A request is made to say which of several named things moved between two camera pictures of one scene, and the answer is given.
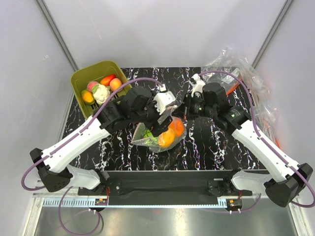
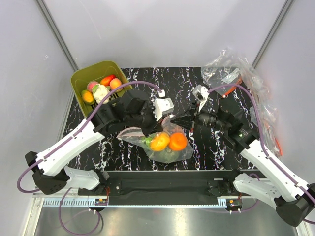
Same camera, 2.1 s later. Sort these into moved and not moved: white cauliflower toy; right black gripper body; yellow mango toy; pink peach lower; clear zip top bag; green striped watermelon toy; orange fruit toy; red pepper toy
Moved: green striped watermelon toy; clear zip top bag; right black gripper body; orange fruit toy
Not moved: yellow mango toy; red pepper toy; pink peach lower; white cauliflower toy
